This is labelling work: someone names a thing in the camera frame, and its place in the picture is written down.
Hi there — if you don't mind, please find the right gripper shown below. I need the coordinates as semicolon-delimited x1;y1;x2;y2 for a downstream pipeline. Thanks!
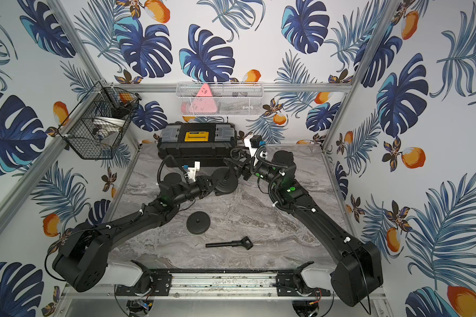
225;144;282;191

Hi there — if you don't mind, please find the black round stand base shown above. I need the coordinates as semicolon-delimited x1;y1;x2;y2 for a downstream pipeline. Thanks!
186;211;211;235

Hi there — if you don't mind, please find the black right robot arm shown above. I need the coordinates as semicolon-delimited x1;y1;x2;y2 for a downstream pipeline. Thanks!
237;136;383;306

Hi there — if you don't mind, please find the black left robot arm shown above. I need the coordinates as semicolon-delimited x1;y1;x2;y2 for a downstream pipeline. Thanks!
52;155;230;293

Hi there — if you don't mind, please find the black plastic toolbox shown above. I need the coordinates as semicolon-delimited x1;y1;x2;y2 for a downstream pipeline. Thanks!
157;123;237;167

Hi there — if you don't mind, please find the pink triangular object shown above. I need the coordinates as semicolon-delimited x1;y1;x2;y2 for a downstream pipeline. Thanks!
181;83;218;116

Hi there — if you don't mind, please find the white mesh wall basket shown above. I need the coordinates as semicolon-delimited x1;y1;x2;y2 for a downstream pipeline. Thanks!
176;82;264;116

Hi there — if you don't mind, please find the aluminium front rail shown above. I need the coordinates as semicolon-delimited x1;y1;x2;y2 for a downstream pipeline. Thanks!
61;271;387;300

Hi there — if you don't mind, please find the black wire basket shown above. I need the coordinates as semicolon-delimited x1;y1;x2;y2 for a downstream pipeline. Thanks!
57;82;141;160

